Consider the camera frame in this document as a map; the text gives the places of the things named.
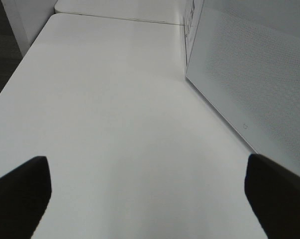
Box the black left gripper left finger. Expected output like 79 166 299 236
0 156 52 239

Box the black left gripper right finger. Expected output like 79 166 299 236
244 154 300 239

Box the white microwave door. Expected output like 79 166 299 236
187 0 300 176

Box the white microwave oven body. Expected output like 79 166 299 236
183 0 204 65

